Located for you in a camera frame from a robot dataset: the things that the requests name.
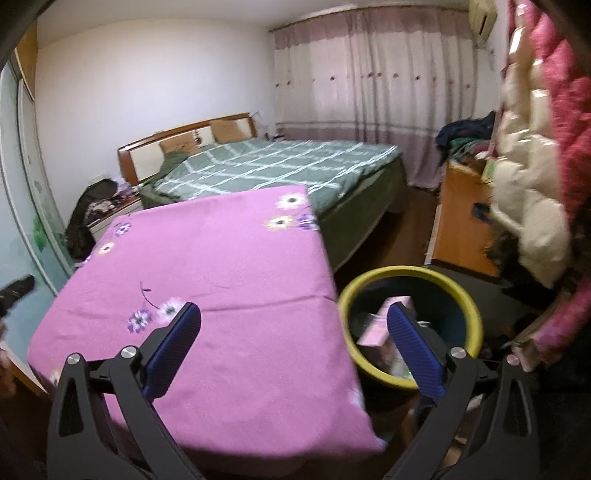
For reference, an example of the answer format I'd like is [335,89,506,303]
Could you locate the white nightstand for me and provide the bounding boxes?
[88,198,144,245]

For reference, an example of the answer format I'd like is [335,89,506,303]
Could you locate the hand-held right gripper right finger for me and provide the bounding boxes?
[385,301,543,480]

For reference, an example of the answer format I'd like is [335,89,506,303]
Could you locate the yellow rimmed dark bin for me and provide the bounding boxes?
[338,265,483,393]

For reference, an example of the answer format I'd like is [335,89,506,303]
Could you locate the wooden sideboard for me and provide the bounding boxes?
[429,161,502,278]

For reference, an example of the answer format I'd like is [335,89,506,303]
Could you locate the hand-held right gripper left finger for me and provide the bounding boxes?
[46,301,202,480]

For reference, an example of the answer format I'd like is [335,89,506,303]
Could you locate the pink floral tablecloth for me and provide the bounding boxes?
[27,185,387,455]

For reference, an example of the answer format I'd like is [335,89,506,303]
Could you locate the pink white striped curtain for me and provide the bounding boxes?
[270,7,485,190]

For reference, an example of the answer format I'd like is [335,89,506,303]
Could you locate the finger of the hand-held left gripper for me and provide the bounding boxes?
[0,274,36,317]

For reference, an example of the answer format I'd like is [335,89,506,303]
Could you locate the small pink white clutter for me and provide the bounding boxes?
[90,185,139,217]

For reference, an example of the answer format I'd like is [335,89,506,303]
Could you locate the bed with green plaid cover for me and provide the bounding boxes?
[139,138,407,273]

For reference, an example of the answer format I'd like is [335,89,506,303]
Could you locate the wooden bed headboard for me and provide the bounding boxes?
[117,113,257,188]

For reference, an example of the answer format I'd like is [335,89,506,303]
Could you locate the cream air conditioner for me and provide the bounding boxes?
[468,0,498,38]

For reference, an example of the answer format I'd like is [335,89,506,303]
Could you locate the pink carton box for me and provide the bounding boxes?
[357,296,419,348]

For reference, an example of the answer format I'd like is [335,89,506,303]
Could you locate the red quilted jacket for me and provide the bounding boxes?
[508,0,591,365]

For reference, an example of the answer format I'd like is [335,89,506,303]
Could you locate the dark clothes heap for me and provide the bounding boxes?
[66,179,118,261]

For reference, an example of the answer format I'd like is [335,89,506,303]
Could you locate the brown patterned bag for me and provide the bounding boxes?
[485,231,525,278]

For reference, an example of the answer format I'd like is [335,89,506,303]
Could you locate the brown pillow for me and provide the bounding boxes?
[159,136,199,155]
[212,119,252,141]

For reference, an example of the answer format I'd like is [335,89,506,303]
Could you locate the wardrobe with sliding doors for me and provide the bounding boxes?
[0,28,77,370]

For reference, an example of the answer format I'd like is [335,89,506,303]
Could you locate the pile of mixed clothes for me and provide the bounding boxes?
[436,111,499,164]

